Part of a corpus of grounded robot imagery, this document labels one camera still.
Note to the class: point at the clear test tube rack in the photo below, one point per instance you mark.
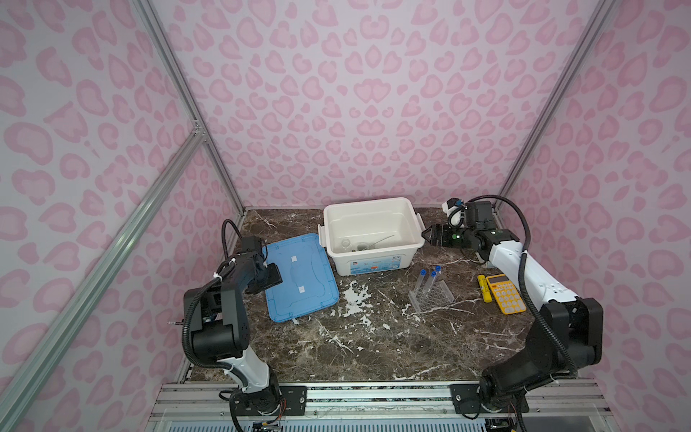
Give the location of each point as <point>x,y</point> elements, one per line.
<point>439,296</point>

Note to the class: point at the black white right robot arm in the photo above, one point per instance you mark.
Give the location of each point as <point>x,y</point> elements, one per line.
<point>567,333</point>

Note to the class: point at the blue plastic bin lid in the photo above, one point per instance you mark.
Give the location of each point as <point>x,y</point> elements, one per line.
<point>308,282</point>

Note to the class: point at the yellow calculator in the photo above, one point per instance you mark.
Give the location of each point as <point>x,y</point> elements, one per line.
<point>506,295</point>

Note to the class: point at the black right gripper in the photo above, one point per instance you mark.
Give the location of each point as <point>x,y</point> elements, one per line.
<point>440,230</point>

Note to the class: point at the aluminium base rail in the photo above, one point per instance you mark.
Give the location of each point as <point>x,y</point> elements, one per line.
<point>575,405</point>

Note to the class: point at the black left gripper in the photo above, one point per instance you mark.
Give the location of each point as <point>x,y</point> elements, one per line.
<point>274,278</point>

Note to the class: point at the white plastic storage bin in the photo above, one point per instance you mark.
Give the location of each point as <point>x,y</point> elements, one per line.
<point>366,222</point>

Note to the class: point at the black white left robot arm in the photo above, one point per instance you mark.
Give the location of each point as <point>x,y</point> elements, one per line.
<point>216,329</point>

